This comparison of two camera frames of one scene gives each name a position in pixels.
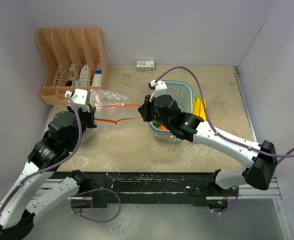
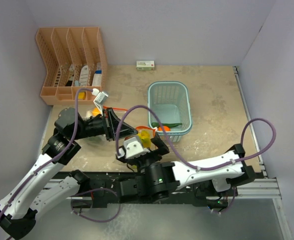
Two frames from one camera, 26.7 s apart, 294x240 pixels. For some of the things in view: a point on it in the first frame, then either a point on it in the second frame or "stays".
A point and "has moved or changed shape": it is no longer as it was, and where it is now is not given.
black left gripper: (88, 115) → (110, 122)
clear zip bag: (112, 110) → (145, 134)
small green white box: (145, 65) stays
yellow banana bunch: (198, 108) → (144, 137)
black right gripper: (146, 108) → (162, 148)
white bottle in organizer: (84, 76) stays
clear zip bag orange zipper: (88, 134) has moved or changed shape
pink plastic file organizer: (73, 58) stays
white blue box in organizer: (96, 80) stays
